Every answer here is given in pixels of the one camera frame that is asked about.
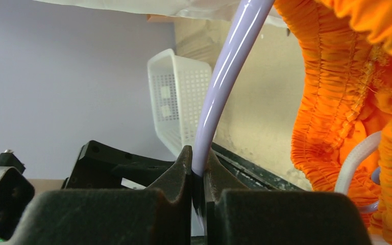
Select white plastic perforated basket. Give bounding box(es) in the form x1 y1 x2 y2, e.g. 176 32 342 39
147 48 212 156

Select orange shorts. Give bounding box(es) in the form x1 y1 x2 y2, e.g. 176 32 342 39
274 1 392 244

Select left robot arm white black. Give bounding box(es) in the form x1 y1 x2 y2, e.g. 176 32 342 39
61 140 174 189

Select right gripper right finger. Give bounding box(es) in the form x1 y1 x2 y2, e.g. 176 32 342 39
204 152 371 244

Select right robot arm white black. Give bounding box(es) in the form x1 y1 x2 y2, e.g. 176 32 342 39
0 141 371 244

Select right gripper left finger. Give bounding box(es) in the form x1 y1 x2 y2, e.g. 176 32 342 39
10 146 192 244

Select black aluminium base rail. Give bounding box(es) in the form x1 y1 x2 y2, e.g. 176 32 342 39
211 143 302 191

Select lilac plastic hanger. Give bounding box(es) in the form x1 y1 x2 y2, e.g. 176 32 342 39
191 0 274 177

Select white shorts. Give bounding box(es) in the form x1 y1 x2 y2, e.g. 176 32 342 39
33 0 288 28

